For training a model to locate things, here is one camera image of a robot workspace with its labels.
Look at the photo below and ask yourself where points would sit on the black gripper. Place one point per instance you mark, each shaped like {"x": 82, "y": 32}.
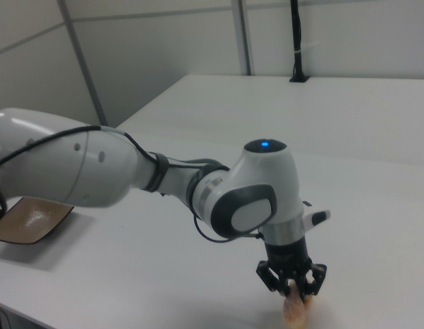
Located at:
{"x": 287, "y": 255}

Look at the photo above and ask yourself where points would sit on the sugar-coated bread roll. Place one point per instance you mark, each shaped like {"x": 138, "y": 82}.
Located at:
{"x": 295, "y": 306}

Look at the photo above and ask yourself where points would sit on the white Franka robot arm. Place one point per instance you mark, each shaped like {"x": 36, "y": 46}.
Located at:
{"x": 78, "y": 164}

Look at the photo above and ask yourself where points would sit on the square brown ceramic plate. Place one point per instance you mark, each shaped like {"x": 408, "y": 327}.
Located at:
{"x": 23, "y": 221}

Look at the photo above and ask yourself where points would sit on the black pole with clamp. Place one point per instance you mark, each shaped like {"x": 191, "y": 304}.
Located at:
{"x": 297, "y": 41}

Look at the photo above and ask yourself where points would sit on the grey partition post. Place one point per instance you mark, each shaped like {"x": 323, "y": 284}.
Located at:
{"x": 82, "y": 65}
{"x": 242, "y": 37}

